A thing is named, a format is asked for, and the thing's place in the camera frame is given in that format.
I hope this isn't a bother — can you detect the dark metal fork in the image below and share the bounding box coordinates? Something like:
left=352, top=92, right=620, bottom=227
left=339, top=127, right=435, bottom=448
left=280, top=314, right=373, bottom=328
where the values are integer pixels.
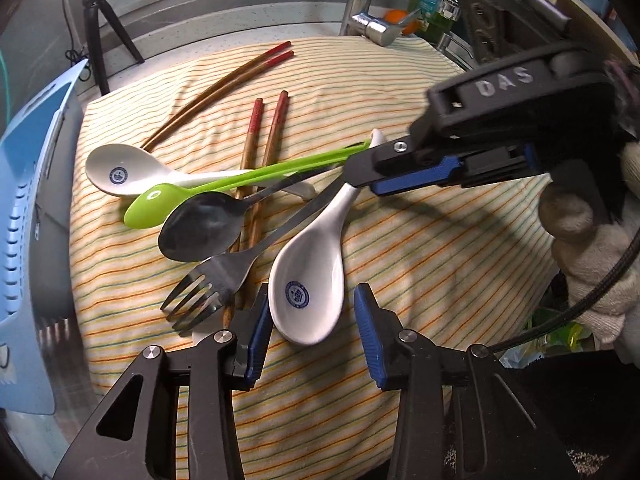
left=160, top=177, right=344, bottom=334

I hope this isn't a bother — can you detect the white ceramic spoon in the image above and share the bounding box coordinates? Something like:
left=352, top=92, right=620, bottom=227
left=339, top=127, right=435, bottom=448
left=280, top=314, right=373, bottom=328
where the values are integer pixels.
left=83, top=142, right=317, bottom=203
left=267, top=128, right=388, bottom=347

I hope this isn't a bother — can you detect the dark metal spoon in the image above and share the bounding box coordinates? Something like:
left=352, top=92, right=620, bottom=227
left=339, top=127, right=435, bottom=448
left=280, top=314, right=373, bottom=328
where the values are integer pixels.
left=157, top=164, right=336, bottom=262

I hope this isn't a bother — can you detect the green plastic spoon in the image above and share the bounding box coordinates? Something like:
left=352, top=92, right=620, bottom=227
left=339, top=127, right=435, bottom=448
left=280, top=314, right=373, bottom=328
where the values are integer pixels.
left=124, top=140, right=371, bottom=229

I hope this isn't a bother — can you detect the right white gloved hand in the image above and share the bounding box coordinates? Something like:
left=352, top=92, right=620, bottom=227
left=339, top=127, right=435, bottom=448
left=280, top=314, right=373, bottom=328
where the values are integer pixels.
left=538, top=142, right=639, bottom=365

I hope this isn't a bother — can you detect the striped yellow cloth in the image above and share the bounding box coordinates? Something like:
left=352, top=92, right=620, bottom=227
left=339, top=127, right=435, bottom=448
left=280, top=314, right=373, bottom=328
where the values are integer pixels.
left=70, top=37, right=556, bottom=479

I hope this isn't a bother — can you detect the red-tipped chopstick middle right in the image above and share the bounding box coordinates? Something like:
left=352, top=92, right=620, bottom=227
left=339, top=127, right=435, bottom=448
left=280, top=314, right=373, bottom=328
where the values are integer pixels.
left=233, top=90, right=291, bottom=311

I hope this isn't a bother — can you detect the red-tipped chopstick middle left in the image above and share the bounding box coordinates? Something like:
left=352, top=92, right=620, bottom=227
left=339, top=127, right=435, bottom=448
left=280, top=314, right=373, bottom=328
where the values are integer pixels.
left=222, top=98, right=264, bottom=328

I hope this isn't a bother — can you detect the orange fruit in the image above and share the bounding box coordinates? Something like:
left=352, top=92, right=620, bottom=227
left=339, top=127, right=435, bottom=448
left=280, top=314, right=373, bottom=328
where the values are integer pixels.
left=384, top=9, right=420, bottom=36

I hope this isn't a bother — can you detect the chrome faucet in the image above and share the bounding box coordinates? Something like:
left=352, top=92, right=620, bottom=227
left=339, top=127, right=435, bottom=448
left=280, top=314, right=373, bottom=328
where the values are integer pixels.
left=338, top=0, right=420, bottom=47

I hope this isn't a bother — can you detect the red-tipped chopstick upper pair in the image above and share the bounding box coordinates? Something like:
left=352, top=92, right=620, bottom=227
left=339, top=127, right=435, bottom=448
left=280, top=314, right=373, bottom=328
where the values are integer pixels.
left=140, top=39, right=293, bottom=150

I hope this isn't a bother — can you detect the blue plastic drain basket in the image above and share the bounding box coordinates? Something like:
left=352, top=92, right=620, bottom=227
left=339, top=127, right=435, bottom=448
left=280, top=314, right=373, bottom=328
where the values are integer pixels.
left=1, top=63, right=85, bottom=415

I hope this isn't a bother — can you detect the black tripod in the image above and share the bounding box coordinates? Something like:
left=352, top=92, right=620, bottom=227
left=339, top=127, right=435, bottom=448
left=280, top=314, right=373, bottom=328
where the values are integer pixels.
left=80, top=0, right=147, bottom=98

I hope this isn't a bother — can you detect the black braided cable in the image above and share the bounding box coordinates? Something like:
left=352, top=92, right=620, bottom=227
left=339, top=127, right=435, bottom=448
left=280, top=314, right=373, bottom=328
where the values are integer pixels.
left=487, top=224, right=640, bottom=354

